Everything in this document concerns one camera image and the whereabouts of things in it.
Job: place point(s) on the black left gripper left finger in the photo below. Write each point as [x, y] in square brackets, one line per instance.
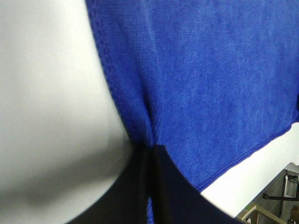
[126, 200]

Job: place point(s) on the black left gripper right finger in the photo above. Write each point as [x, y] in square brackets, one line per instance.
[175, 200]

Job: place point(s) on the blue microfibre towel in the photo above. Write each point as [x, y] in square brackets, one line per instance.
[211, 80]

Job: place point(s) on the cardboard box on floor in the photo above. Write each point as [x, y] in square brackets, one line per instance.
[251, 214]

